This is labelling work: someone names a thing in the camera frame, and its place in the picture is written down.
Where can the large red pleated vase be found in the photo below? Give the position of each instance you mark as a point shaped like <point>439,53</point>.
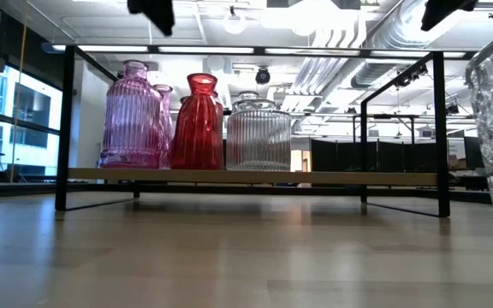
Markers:
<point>197,137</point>

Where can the large window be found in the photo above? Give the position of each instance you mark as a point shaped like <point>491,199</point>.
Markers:
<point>28,107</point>

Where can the black ceiling camera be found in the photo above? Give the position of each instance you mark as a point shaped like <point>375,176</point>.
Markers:
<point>263,77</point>

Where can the slender pink glass vase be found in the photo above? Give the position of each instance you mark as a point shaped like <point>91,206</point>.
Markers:
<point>167,124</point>

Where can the clear ribbed glass jar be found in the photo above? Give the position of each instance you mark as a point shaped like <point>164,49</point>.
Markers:
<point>258,141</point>

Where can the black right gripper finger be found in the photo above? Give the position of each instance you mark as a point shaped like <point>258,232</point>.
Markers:
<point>447,8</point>

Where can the black metal wooden shelf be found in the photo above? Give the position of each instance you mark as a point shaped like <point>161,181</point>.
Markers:
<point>315,177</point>

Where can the black overhead light bar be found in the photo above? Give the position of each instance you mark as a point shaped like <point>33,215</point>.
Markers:
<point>258,50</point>

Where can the clear diamond-pattern glass vase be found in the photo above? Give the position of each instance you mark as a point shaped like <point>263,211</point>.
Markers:
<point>248,95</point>

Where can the silver ventilation ducts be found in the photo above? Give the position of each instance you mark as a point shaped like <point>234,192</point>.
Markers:
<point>370,72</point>

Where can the large pink ribbed vase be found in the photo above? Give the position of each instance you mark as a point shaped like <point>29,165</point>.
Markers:
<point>131,128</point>

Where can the round white ceiling lamp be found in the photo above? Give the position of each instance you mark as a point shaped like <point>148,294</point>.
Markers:
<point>234,23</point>

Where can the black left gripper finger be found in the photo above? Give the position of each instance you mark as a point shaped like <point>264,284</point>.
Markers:
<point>158,13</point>

